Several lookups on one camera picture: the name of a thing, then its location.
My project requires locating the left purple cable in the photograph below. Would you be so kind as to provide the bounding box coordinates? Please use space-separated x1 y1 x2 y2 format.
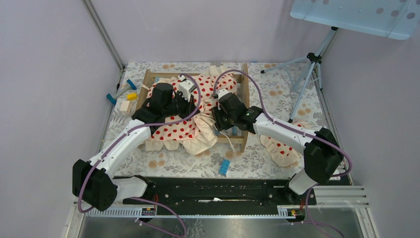
77 73 202 238

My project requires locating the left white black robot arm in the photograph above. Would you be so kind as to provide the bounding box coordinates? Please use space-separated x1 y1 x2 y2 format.
72 79 201 213

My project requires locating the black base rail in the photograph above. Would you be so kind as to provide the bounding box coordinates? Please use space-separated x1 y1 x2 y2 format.
122 177 306 216

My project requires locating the light blue perforated tray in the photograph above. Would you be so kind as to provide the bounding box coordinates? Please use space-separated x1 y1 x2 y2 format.
290 0 420 40

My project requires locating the large strawberry print cushion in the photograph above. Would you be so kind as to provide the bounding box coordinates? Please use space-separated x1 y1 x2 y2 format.
144 65 238 155

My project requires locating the wooden pet bed frame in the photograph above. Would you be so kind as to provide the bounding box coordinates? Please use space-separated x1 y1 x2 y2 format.
135 69 250 153

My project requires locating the blue toy brick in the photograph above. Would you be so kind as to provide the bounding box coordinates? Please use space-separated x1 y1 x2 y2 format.
218 159 230 176

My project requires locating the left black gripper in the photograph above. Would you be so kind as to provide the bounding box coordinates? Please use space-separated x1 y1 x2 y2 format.
163 90 200 121

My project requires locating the yellow toy block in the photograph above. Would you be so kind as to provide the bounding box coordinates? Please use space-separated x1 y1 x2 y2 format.
127 93 138 101

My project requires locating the beige wooden toy block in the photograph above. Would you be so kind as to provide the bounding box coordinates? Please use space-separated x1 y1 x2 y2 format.
119 100 132 115

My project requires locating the grey tripod stand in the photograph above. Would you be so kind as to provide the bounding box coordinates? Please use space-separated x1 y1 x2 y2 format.
261 26 339 123

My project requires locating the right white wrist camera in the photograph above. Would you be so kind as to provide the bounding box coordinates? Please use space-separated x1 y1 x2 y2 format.
217 89 232 102

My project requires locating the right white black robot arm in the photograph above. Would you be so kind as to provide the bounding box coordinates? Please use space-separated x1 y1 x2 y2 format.
211 89 344 204

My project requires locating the floral table mat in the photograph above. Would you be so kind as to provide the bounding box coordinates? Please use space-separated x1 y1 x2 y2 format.
104 62 328 179

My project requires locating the small strawberry print pillow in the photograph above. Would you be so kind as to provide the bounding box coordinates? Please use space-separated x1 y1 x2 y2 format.
260 135 303 168

